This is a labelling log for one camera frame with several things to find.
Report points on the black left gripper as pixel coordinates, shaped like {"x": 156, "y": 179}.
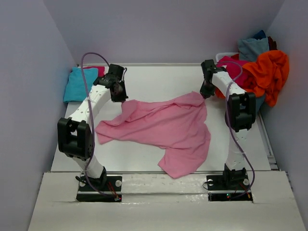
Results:
{"x": 123, "y": 96}

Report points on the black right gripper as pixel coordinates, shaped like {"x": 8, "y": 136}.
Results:
{"x": 206, "y": 93}

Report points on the light pink t-shirt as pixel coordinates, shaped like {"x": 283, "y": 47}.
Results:
{"x": 177, "y": 126}

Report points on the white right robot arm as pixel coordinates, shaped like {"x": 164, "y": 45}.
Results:
{"x": 239, "y": 117}

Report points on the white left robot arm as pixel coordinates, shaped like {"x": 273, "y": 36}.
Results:
{"x": 76, "y": 133}

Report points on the white laundry basket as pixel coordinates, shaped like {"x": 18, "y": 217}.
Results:
{"x": 219, "y": 56}

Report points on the folded magenta t-shirt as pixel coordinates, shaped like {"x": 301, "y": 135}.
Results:
{"x": 101, "y": 70}

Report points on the crumpled magenta t-shirt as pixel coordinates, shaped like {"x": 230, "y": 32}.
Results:
{"x": 234, "y": 68}

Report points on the folded turquoise t-shirt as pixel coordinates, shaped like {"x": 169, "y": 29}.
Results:
{"x": 75, "y": 88}

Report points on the grey-blue t-shirt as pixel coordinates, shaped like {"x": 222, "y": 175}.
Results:
{"x": 250, "y": 49}

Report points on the crumpled orange t-shirt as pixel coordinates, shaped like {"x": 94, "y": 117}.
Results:
{"x": 267, "y": 75}

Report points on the dark blue t-shirt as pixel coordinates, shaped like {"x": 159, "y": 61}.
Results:
{"x": 259, "y": 35}

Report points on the maroon t-shirt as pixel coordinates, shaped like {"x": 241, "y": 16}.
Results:
{"x": 272, "y": 44}

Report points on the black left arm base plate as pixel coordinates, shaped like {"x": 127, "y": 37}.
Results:
{"x": 110, "y": 192}

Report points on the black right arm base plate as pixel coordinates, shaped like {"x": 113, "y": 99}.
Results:
{"x": 218, "y": 191}

